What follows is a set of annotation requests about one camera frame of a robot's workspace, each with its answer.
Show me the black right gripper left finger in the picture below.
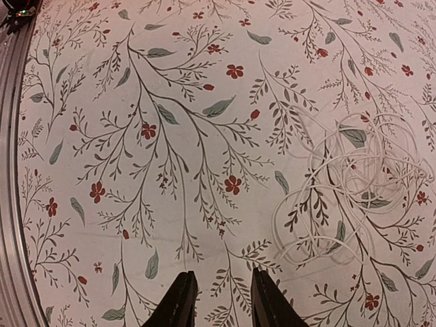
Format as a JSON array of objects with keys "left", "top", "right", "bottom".
[{"left": 142, "top": 270, "right": 198, "bottom": 327}]

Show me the floral patterned table mat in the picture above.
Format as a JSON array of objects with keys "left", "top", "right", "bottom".
[{"left": 18, "top": 1, "right": 435, "bottom": 326}]

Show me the white thin cable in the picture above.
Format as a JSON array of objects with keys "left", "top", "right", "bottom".
[{"left": 271, "top": 105, "right": 431, "bottom": 266}]

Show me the aluminium front frame rail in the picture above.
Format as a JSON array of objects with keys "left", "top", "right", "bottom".
[{"left": 0, "top": 13, "right": 47, "bottom": 327}]

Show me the left arm base electronics board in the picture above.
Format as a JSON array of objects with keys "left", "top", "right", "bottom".
[{"left": 1, "top": 0, "right": 40, "bottom": 27}]

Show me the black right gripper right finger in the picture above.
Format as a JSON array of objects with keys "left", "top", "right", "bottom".
[{"left": 251, "top": 268, "right": 307, "bottom": 327}]

